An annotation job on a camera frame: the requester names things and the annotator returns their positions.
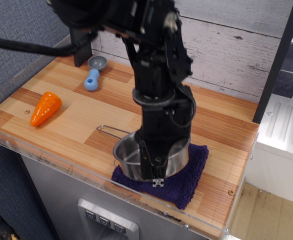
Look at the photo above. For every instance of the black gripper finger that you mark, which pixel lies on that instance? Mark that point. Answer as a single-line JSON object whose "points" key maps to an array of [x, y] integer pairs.
{"points": [[152, 169]]}

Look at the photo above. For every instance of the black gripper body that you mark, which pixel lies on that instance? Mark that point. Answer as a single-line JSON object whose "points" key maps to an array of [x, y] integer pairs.
{"points": [[166, 124]]}

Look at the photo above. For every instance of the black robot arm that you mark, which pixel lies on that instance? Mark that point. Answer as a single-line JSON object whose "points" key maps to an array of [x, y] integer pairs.
{"points": [[151, 32]]}

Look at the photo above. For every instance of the purple cloth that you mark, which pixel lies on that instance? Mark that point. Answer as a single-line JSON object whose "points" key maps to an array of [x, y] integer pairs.
{"points": [[178, 189]]}

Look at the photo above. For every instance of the clear acrylic edge guard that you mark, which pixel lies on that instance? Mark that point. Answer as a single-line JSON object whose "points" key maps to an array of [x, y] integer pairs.
{"points": [[187, 221]]}

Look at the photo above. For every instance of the silver dispenser button panel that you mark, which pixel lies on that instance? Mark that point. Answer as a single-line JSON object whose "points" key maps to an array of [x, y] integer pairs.
{"points": [[102, 224]]}

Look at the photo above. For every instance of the grey cabinet front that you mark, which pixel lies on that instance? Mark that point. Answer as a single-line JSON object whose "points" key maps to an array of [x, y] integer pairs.
{"points": [[60, 191]]}

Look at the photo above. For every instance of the blue grey plastic scoop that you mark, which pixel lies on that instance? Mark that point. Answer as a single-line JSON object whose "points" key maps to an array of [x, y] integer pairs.
{"points": [[96, 64]]}

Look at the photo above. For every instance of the orange plastic carrot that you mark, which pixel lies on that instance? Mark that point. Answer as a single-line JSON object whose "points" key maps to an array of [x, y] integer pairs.
{"points": [[48, 104]]}

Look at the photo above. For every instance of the white toy sink unit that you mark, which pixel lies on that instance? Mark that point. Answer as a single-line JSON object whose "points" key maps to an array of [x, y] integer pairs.
{"points": [[270, 167]]}

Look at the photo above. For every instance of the left dark vertical post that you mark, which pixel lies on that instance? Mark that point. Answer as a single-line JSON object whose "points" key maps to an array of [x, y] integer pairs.
{"points": [[85, 52]]}

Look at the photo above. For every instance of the dark vertical post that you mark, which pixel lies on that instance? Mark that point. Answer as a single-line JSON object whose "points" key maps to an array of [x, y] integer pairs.
{"points": [[85, 52], [279, 58]]}

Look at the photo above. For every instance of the right dark vertical post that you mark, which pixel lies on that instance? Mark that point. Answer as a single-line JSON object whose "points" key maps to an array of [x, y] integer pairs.
{"points": [[279, 58]]}

